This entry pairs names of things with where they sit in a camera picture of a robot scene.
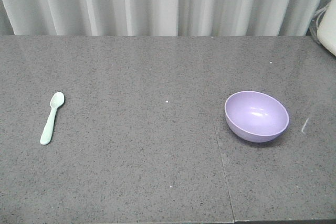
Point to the lilac plastic bowl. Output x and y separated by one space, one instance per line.
255 117

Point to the mint green plastic spoon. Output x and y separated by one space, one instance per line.
57 100

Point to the white pleated curtain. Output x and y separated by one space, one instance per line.
158 17

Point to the white rice cooker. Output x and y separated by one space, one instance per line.
326 30

